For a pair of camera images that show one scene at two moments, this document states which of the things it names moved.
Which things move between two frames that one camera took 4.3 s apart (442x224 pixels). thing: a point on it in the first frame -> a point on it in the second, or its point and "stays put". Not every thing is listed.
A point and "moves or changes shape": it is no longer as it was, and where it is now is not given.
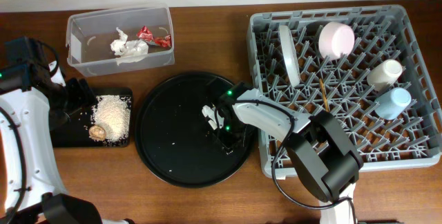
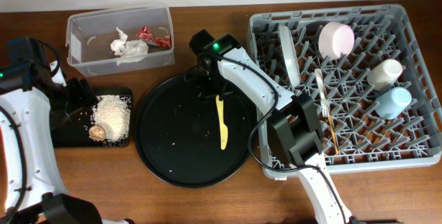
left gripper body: x=65 y=100 stays put
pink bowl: x=335 y=40 stays put
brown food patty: x=97 y=133 stays put
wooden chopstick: x=324 y=96 moves or changes shape
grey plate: x=291 y=55 stays put
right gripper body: x=231 y=135 -> x=212 y=85
